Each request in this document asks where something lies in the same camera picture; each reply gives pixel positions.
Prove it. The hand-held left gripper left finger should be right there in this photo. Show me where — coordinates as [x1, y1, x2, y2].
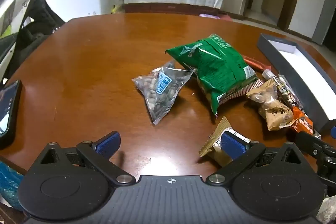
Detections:
[28, 131, 137, 186]

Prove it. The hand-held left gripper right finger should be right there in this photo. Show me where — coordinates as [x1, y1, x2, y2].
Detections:
[206, 131, 313, 186]

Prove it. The gold snack packet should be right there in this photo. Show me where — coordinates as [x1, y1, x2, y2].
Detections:
[198, 116, 252, 169]

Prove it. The orange snack packet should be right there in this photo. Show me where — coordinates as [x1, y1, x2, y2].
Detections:
[291, 106, 321, 138]

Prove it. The brown kraft nut packet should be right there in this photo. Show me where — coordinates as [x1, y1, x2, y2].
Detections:
[246, 79, 294, 131]

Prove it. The dark brown cartoon snack packet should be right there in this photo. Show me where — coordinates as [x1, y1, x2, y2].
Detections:
[262, 69, 303, 111]

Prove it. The clear melon seed packet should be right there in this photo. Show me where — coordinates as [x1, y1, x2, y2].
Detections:
[131, 61, 197, 125]

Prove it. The green snack bag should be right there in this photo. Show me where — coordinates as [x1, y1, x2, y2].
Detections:
[165, 34, 264, 119]

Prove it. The red stick snack packet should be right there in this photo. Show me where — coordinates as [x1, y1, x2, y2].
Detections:
[243, 55, 272, 72]

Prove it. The white plastic bag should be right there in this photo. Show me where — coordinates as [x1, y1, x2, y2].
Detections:
[318, 195, 336, 224]

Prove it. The black smartphone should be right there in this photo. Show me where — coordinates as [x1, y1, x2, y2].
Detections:
[0, 80, 23, 149]

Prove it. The blue plastic bag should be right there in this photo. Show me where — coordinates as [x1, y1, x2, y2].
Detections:
[0, 158, 24, 210]

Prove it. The pink plastic bag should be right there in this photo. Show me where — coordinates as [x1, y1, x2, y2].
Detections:
[199, 13, 233, 21]

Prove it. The dark wooden cabinet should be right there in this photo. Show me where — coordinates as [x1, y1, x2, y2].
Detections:
[123, 2, 218, 14]

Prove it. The white and black scooter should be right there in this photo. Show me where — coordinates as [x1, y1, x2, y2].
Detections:
[0, 0, 66, 88]

